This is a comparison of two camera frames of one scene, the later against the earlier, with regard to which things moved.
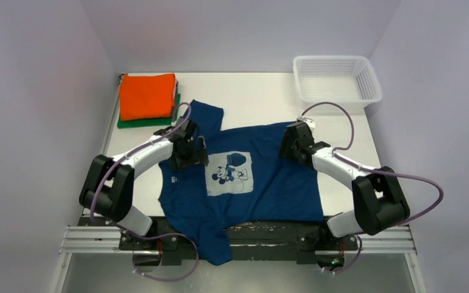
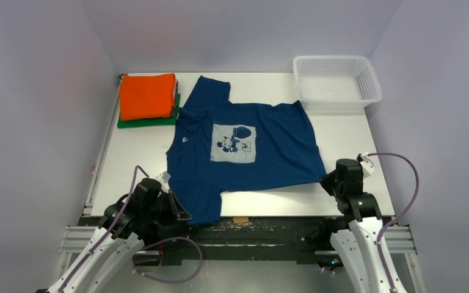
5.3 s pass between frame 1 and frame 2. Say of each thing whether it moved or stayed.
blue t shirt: moved
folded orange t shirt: stayed
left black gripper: moved
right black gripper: moved
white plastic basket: stayed
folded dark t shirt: stayed
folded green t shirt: stayed
